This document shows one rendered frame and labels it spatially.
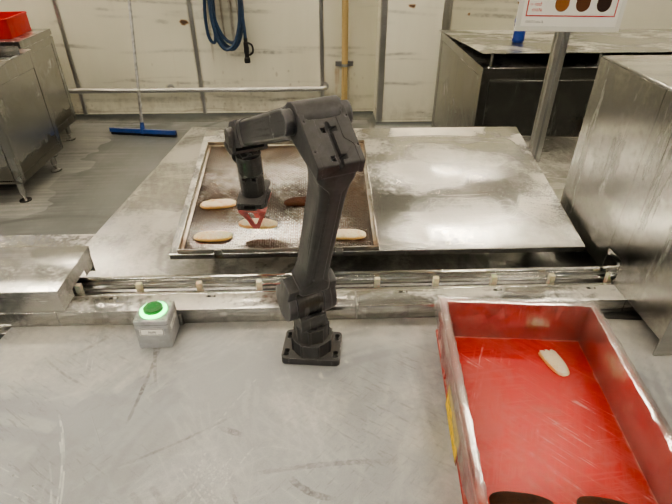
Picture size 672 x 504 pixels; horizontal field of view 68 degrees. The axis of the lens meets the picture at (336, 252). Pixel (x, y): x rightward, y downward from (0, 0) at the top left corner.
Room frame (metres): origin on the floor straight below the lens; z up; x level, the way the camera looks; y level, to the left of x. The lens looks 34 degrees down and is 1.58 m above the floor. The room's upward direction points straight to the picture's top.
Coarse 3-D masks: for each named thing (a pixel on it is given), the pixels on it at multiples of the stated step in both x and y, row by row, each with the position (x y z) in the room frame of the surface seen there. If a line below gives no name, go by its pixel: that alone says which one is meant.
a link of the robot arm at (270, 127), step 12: (288, 108) 0.71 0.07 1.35; (348, 108) 0.73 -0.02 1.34; (240, 120) 0.99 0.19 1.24; (252, 120) 0.93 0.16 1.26; (264, 120) 0.86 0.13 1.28; (276, 120) 0.72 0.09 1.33; (288, 120) 0.69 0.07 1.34; (240, 132) 0.98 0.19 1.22; (252, 132) 0.93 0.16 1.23; (264, 132) 0.87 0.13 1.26; (276, 132) 0.72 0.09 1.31; (288, 132) 0.69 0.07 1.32; (240, 144) 0.99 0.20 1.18; (252, 144) 0.96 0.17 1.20
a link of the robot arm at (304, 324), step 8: (304, 296) 0.75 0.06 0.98; (312, 296) 0.75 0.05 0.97; (320, 296) 0.76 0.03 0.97; (304, 304) 0.74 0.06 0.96; (312, 304) 0.74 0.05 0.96; (320, 304) 0.75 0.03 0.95; (304, 312) 0.74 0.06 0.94; (312, 312) 0.75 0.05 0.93; (320, 312) 0.75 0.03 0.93; (296, 320) 0.74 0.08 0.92; (304, 320) 0.73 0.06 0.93; (312, 320) 0.73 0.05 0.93; (320, 320) 0.74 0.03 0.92; (304, 328) 0.73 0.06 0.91; (312, 328) 0.73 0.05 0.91
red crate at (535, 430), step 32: (480, 352) 0.75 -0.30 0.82; (512, 352) 0.75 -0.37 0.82; (576, 352) 0.75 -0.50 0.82; (480, 384) 0.66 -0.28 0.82; (512, 384) 0.66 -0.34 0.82; (544, 384) 0.66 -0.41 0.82; (576, 384) 0.66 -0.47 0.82; (480, 416) 0.59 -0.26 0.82; (512, 416) 0.59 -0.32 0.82; (544, 416) 0.59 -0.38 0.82; (576, 416) 0.59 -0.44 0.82; (608, 416) 0.59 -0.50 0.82; (480, 448) 0.52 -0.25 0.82; (512, 448) 0.52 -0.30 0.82; (544, 448) 0.52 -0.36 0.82; (576, 448) 0.52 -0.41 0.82; (608, 448) 0.52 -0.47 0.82; (512, 480) 0.46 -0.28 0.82; (544, 480) 0.46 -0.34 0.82; (576, 480) 0.46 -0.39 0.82; (608, 480) 0.46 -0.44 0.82; (640, 480) 0.46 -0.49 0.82
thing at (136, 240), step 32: (192, 128) 2.09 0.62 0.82; (224, 128) 2.09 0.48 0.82; (192, 160) 1.75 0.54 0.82; (544, 160) 1.75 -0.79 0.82; (160, 192) 1.49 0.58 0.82; (128, 224) 1.28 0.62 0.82; (160, 224) 1.28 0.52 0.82; (96, 256) 1.11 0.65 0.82; (128, 256) 1.11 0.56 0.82; (160, 256) 1.11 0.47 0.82; (352, 256) 1.11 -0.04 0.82; (384, 256) 1.11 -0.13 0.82; (416, 256) 1.11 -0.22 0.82; (448, 256) 1.11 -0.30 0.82; (480, 256) 1.11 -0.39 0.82; (512, 256) 1.11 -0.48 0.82; (544, 256) 1.11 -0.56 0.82; (576, 256) 1.11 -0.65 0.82; (192, 288) 0.97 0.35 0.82; (224, 288) 0.97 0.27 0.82; (256, 288) 0.97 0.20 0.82
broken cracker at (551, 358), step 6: (540, 354) 0.74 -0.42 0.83; (546, 354) 0.73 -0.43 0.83; (552, 354) 0.73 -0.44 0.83; (546, 360) 0.72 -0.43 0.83; (552, 360) 0.72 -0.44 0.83; (558, 360) 0.72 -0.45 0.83; (552, 366) 0.70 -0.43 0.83; (558, 366) 0.70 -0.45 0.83; (564, 366) 0.70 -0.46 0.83; (558, 372) 0.69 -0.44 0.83; (564, 372) 0.69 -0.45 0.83
